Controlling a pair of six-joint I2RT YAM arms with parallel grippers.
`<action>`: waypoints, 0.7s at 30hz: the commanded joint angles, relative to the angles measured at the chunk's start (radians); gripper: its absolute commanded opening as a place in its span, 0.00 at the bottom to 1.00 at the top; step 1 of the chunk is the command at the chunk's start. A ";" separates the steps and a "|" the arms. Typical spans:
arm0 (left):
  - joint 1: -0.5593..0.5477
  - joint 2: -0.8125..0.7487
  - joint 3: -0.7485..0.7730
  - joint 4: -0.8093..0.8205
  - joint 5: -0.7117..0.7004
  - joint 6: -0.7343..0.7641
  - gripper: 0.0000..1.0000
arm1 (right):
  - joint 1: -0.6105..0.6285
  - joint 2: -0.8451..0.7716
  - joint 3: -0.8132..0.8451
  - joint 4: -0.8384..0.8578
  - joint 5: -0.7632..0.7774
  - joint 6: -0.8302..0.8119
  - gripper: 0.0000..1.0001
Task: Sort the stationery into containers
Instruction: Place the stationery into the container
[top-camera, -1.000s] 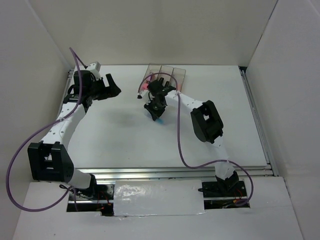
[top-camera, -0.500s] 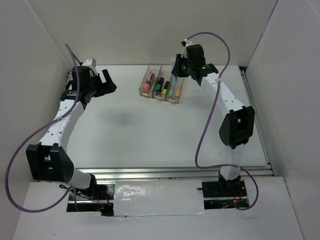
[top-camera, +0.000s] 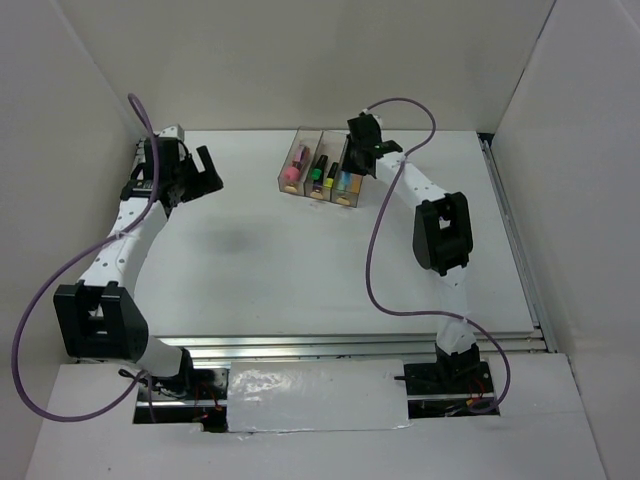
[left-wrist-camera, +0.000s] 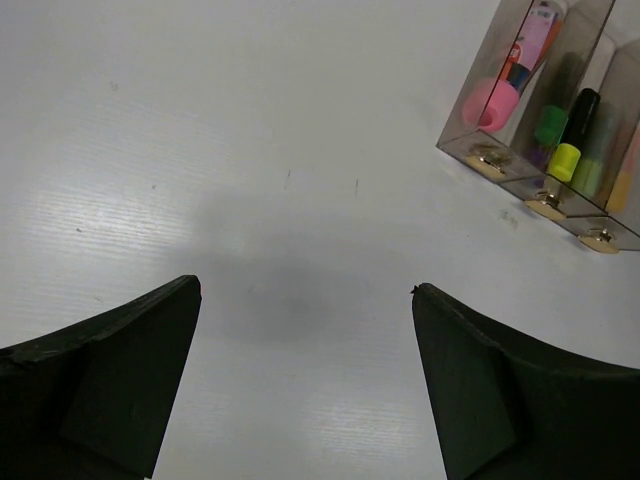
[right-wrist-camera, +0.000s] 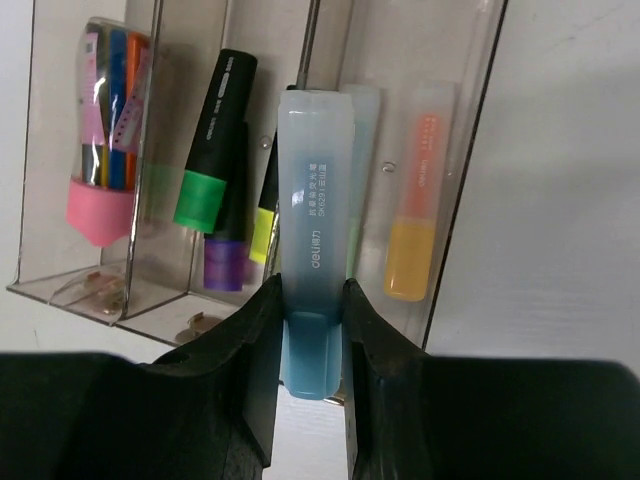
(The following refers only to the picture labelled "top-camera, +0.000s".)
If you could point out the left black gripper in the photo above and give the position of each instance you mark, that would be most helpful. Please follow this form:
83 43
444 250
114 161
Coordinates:
206 181

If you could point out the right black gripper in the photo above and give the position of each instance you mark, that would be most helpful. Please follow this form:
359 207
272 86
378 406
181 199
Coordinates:
348 164

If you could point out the clear blue highlighter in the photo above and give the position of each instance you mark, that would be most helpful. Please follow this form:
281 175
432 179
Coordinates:
347 179

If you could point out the clear orange highlighter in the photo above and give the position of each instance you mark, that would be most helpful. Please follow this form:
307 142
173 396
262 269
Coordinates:
355 186

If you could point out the black yellow highlighter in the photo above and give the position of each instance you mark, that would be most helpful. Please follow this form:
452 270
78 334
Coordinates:
331 175

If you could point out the black green highlighter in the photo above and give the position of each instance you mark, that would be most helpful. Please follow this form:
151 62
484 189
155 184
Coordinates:
317 173

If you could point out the black purple highlighter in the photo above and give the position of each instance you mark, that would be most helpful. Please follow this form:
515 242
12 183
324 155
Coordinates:
317 188

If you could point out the pink cap pen bundle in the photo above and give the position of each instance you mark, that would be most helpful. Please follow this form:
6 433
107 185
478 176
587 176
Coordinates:
294 170

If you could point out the clear green highlighter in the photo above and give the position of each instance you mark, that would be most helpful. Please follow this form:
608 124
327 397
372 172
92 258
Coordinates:
341 181

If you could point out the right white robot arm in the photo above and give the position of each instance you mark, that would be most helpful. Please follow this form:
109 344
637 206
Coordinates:
441 240

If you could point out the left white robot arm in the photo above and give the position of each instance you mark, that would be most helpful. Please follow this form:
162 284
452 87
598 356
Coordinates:
97 315

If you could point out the clear right organizer bin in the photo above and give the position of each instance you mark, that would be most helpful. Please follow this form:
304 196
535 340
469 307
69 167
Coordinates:
347 199

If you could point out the clear organizer bin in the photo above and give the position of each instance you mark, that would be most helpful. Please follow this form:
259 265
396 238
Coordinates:
310 137
331 144
347 199

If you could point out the clear middle organizer bin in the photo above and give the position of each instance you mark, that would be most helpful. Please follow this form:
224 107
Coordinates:
331 144

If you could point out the clear left organizer bin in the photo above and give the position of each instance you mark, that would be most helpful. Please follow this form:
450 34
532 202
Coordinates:
310 137

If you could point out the white foil cover plate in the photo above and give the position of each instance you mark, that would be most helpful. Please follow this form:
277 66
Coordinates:
316 396

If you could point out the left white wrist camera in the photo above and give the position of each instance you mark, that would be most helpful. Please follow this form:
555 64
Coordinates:
175 131

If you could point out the aluminium front rail frame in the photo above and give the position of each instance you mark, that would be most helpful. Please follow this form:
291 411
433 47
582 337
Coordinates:
214 350

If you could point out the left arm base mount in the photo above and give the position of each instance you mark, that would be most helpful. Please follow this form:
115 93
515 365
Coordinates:
203 403

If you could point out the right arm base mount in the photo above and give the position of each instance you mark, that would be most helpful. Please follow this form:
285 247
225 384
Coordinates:
451 386

